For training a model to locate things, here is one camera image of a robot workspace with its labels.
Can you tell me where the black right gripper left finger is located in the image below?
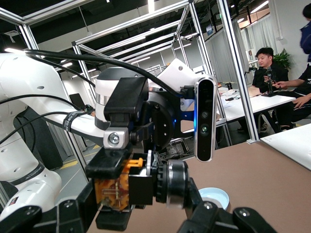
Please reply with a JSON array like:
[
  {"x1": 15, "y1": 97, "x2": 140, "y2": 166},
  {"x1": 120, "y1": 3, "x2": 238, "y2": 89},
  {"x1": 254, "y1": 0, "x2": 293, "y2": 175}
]
[{"x1": 0, "y1": 179, "x2": 97, "y2": 233}]

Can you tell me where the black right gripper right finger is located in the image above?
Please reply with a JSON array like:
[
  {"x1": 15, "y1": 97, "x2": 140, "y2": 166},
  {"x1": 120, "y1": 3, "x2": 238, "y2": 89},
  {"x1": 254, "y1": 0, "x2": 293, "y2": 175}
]
[{"x1": 178, "y1": 178, "x2": 278, "y2": 233}]

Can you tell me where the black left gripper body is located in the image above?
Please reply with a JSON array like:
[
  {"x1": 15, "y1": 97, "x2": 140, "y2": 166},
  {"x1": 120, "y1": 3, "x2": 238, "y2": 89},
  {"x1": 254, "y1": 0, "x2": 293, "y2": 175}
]
[{"x1": 130, "y1": 92, "x2": 182, "y2": 152}]

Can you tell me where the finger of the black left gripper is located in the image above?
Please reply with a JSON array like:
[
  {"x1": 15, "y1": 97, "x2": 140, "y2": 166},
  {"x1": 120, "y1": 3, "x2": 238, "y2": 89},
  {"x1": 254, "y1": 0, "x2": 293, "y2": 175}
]
[
  {"x1": 95, "y1": 203, "x2": 134, "y2": 231},
  {"x1": 85, "y1": 77, "x2": 149, "y2": 178}
]

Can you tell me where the light blue round plate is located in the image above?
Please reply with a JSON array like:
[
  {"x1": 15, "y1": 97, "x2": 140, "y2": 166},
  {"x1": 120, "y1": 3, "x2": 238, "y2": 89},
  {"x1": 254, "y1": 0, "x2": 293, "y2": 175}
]
[{"x1": 198, "y1": 187, "x2": 230, "y2": 211}]

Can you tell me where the black office chair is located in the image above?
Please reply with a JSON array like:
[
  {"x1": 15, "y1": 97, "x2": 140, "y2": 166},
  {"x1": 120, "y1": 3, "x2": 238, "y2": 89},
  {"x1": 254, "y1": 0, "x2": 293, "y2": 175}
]
[{"x1": 69, "y1": 93, "x2": 86, "y2": 111}]

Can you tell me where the long white work table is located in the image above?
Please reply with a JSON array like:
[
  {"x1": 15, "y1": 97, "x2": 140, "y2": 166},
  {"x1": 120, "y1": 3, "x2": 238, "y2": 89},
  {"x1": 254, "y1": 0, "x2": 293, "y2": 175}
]
[{"x1": 217, "y1": 88, "x2": 296, "y2": 123}]

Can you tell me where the white table board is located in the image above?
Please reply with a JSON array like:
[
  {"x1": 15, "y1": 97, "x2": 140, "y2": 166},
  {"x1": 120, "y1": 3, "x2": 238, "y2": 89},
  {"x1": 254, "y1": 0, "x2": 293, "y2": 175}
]
[{"x1": 259, "y1": 123, "x2": 311, "y2": 172}]

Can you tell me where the black desk gadget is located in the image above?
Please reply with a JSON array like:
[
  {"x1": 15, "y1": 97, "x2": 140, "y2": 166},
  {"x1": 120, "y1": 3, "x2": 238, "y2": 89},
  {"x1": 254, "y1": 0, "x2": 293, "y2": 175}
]
[{"x1": 261, "y1": 67, "x2": 277, "y2": 98}]

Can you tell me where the seated person black jacket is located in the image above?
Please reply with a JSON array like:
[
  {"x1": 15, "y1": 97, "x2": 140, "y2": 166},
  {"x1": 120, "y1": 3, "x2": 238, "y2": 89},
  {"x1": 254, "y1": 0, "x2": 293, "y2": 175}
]
[{"x1": 251, "y1": 47, "x2": 291, "y2": 133}]

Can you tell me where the white curtain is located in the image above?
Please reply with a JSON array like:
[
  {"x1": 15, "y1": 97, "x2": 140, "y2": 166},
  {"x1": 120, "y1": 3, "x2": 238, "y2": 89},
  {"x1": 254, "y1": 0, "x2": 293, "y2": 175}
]
[{"x1": 239, "y1": 16, "x2": 279, "y2": 81}]

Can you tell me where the green potted plant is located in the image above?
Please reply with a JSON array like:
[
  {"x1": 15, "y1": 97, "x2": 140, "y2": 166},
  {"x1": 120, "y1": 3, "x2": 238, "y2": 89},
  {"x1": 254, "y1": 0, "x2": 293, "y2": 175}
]
[{"x1": 273, "y1": 48, "x2": 292, "y2": 71}]

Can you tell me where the person black shirt reaching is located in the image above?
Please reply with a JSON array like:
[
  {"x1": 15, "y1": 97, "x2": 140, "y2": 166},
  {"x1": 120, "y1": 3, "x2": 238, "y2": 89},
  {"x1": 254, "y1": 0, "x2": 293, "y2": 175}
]
[{"x1": 274, "y1": 62, "x2": 311, "y2": 132}]

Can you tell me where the standing person blue top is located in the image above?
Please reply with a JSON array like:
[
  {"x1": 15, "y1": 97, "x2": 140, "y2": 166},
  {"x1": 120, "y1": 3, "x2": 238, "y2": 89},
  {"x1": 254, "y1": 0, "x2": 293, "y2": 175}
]
[{"x1": 299, "y1": 3, "x2": 311, "y2": 63}]

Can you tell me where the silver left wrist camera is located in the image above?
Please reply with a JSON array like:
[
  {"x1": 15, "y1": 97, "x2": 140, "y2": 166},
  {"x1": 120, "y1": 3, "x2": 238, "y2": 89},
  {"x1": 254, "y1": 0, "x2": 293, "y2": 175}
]
[{"x1": 193, "y1": 74, "x2": 217, "y2": 163}]

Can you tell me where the black velcro strap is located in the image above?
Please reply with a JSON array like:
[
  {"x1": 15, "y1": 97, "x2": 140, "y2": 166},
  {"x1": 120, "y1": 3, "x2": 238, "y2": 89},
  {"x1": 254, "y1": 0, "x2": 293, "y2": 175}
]
[{"x1": 62, "y1": 110, "x2": 76, "y2": 133}]

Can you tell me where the aluminium frame post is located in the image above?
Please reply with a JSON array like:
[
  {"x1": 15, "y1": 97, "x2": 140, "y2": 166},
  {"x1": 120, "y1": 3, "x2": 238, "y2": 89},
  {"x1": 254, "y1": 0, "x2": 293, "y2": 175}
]
[
  {"x1": 187, "y1": 0, "x2": 231, "y2": 149},
  {"x1": 217, "y1": 0, "x2": 260, "y2": 144}
]

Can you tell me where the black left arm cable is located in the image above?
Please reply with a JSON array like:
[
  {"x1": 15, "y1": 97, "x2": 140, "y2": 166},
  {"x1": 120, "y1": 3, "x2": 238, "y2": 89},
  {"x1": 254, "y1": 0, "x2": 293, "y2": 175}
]
[{"x1": 23, "y1": 50, "x2": 195, "y2": 99}]

